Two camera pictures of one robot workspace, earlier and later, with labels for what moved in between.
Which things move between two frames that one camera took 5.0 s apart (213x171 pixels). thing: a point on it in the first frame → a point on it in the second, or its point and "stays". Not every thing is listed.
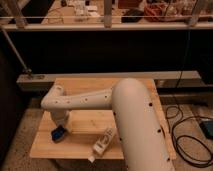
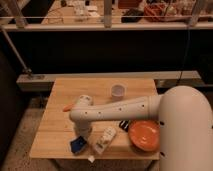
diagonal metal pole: [26, 69] stays
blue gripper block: [58, 134] → [78, 144]
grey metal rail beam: [164, 78] stays
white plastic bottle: [102, 144] stays
